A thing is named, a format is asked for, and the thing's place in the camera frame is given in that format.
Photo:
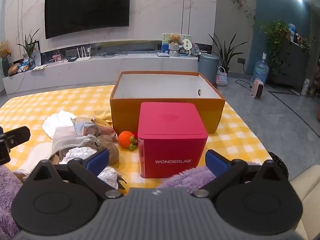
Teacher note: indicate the clear plastic bags pile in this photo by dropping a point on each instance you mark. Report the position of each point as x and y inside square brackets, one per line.
[65, 140]

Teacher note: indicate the long-leaf potted plant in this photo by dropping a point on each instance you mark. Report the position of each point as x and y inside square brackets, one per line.
[226, 55]

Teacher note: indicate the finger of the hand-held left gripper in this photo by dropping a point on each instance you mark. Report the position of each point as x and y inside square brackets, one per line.
[17, 133]

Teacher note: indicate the flat grey box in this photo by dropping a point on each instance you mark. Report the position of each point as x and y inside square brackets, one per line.
[163, 54]

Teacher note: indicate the black picture frame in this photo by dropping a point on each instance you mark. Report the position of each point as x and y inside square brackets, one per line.
[37, 53]

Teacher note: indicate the snack packets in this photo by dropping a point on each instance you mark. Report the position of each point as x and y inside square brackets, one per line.
[24, 67]

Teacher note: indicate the white wrapped pot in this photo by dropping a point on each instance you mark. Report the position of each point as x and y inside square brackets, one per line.
[174, 50]

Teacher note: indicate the red cube box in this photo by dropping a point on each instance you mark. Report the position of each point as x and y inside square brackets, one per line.
[172, 142]

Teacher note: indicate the woven pastel basket bag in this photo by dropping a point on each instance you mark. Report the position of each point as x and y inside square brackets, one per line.
[221, 78]

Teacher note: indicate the blue water jug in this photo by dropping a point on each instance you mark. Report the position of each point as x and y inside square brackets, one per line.
[260, 72]

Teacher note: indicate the ivy plant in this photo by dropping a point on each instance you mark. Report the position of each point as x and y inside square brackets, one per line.
[275, 37]

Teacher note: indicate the black flat television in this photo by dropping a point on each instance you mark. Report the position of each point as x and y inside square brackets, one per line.
[87, 7]

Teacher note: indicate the beige sofa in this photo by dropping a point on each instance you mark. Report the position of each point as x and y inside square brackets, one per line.
[307, 200]

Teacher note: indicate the green plant in glass vase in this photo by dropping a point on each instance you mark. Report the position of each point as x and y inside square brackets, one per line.
[30, 47]

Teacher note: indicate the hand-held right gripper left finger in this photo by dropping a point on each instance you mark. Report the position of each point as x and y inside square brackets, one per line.
[97, 158]

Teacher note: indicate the white router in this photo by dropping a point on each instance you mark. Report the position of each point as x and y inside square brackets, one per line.
[83, 57]

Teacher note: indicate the grey trash can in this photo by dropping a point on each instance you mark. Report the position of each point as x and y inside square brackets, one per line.
[207, 67]

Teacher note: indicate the brown plush toy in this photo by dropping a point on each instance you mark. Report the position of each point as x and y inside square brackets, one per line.
[111, 143]

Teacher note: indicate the loose papers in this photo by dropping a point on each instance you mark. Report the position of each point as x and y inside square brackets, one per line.
[39, 67]

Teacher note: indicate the yellow cloth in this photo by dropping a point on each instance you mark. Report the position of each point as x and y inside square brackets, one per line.
[102, 113]

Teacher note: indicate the pink space heater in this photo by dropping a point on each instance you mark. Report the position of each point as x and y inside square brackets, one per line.
[257, 90]

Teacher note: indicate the white round hand fan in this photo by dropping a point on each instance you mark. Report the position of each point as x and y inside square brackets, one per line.
[187, 44]

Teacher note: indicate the orange crochet fruit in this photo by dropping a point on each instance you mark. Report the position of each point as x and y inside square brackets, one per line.
[125, 138]

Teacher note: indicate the clear plastic packet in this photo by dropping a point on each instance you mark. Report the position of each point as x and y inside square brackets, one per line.
[100, 128]

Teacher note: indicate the small black box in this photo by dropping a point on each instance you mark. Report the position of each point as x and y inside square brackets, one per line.
[71, 59]

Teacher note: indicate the dried flowers in vase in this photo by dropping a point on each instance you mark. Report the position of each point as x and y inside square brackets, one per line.
[4, 52]

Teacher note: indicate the dark wall socket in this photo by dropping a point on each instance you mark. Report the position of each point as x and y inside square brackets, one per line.
[241, 60]

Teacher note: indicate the white marble television console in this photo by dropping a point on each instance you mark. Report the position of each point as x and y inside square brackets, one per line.
[100, 72]

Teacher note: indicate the white foam sheet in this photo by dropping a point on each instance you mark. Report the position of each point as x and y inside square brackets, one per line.
[37, 152]

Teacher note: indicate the black fuzzy cushion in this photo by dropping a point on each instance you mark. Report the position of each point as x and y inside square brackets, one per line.
[280, 165]

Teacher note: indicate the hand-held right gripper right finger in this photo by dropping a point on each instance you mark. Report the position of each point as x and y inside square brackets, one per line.
[216, 161]

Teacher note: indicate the purple fluffy rug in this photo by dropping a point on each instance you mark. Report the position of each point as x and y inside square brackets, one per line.
[7, 192]

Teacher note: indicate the white paper towel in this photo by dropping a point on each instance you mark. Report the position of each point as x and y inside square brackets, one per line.
[55, 122]

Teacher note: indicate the orange cardboard box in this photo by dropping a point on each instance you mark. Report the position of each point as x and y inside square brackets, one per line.
[125, 115]

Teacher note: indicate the pink photo card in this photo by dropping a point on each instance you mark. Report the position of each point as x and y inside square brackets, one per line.
[57, 58]

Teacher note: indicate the brown teddy bear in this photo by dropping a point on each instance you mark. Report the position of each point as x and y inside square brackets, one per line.
[174, 39]

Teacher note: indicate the white plastic bag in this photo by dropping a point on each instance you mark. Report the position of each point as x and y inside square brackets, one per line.
[77, 153]

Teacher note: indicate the dark grey cabinet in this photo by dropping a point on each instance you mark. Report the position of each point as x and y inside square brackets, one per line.
[292, 65]

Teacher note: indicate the green picture card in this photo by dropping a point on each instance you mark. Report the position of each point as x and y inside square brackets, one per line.
[185, 36]

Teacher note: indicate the yellow checkered mat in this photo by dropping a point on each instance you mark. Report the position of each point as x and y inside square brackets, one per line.
[50, 100]

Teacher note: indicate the white slim bottle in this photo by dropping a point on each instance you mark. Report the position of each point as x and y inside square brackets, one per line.
[305, 87]

